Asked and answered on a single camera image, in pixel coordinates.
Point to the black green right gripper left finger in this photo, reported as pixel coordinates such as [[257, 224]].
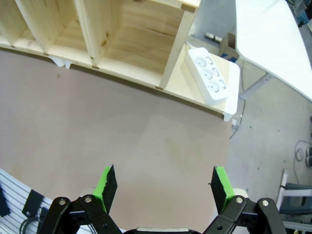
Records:
[[97, 209]]

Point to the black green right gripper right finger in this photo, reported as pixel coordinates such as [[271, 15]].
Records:
[[226, 207]]

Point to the black flat mounting plate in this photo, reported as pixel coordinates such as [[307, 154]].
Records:
[[33, 201]]

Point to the small white clip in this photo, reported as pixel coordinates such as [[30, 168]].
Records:
[[235, 122]]

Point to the white slotted aluminium board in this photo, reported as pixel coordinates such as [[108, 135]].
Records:
[[14, 190]]

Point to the black block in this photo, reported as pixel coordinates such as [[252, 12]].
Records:
[[3, 203]]

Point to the dark shoe with white sole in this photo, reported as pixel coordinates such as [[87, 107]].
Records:
[[309, 156]]

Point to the grey desk leg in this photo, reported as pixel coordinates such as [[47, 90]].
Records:
[[256, 85]]

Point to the white three-socket power strip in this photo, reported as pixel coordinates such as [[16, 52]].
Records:
[[209, 73]]

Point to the white plastic shelf foot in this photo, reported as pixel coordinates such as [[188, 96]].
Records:
[[60, 62]]

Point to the brown cardboard box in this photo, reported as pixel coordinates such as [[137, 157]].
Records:
[[228, 47]]

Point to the small white block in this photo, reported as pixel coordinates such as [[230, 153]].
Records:
[[209, 35], [217, 38]]

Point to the light wooden shelf organizer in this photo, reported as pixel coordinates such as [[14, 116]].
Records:
[[136, 41]]

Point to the white desk top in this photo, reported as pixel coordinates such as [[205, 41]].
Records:
[[270, 36]]

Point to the white upright frame bar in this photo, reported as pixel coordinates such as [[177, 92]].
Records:
[[284, 186]]

